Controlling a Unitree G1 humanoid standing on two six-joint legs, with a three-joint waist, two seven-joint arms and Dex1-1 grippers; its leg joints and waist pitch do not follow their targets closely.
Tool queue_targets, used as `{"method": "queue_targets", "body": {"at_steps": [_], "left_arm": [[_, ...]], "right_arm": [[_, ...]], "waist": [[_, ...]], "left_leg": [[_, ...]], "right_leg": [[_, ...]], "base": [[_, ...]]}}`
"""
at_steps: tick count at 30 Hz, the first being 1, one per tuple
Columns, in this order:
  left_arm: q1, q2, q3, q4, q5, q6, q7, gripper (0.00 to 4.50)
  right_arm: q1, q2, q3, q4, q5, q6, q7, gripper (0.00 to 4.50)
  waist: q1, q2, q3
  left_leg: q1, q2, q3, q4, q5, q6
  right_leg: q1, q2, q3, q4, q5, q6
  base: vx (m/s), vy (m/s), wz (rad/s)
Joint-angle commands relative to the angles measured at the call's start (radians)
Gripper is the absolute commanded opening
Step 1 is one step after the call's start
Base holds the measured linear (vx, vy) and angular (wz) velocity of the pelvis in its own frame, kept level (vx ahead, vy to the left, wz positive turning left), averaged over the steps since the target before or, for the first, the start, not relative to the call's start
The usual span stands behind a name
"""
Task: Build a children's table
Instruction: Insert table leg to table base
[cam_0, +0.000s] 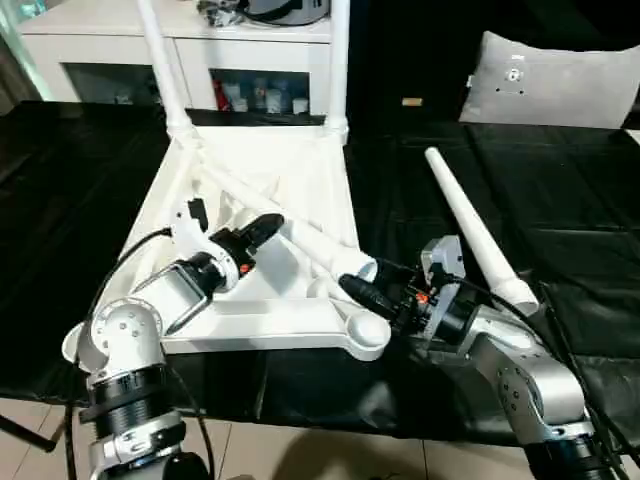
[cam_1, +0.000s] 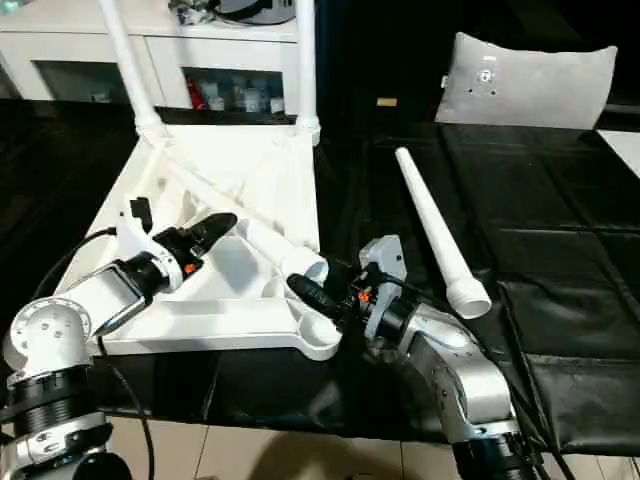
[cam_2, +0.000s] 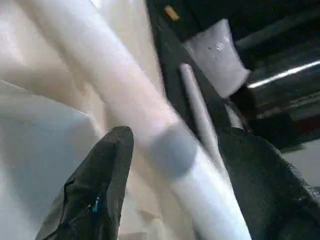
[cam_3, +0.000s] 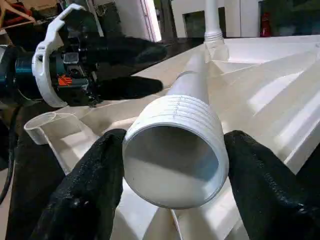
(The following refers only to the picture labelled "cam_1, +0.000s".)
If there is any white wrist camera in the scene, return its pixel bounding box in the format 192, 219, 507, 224
357, 234, 410, 293
114, 197, 169, 303

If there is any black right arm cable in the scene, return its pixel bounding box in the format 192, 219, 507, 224
375, 272, 566, 480

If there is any dark grey bag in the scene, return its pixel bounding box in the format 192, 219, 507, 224
170, 0, 301, 27

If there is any grey cushion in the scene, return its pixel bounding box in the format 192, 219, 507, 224
434, 31, 620, 132

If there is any white cabinet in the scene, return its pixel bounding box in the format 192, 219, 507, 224
0, 0, 301, 114

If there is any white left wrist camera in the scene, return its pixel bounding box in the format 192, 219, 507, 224
114, 197, 169, 303

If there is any white plastic table top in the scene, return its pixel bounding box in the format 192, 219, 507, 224
54, 117, 348, 362

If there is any black work mat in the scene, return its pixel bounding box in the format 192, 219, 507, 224
0, 98, 640, 456

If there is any white plastic table leg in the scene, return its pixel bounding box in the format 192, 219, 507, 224
97, 0, 168, 143
392, 146, 493, 320
294, 0, 323, 143
164, 159, 330, 288

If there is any white flat sheet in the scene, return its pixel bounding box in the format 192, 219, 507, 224
598, 129, 640, 183

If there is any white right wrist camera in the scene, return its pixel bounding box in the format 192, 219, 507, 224
357, 234, 410, 293

